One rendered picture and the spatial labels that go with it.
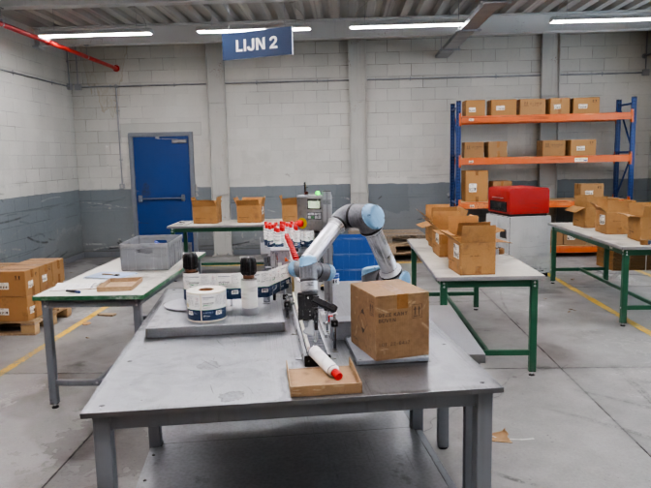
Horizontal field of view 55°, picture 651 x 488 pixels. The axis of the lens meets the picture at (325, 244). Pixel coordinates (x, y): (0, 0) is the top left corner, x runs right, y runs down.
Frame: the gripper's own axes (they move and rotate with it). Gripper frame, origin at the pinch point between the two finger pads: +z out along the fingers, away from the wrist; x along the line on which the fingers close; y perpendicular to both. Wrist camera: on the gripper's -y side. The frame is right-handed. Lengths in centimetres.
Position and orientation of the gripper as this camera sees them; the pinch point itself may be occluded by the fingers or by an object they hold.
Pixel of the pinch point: (317, 339)
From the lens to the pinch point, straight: 266.7
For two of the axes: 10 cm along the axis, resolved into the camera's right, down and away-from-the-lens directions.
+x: 0.9, -2.1, -9.7
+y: -9.9, 0.3, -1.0
